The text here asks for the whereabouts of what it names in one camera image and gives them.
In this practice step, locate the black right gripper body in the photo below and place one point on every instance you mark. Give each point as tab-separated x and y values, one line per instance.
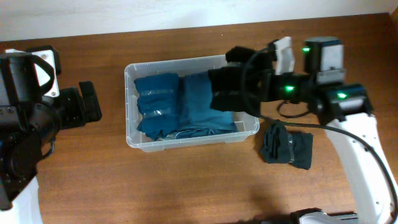
286	86

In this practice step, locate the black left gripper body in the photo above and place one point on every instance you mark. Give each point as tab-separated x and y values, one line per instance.
76	102

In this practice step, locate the black garment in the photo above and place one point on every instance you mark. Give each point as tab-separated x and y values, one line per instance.
283	147
226	81

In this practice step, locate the clear plastic storage container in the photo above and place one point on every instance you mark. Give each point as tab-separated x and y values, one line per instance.
247	125

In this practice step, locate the blue garment with tape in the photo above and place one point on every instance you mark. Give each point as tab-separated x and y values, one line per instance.
157	103

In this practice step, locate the dark blue jeans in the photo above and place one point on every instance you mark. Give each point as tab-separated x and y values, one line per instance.
196	118

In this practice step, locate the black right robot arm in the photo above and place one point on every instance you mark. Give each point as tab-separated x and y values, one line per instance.
345	112

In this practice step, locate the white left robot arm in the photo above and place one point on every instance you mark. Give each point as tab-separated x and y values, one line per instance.
33	111

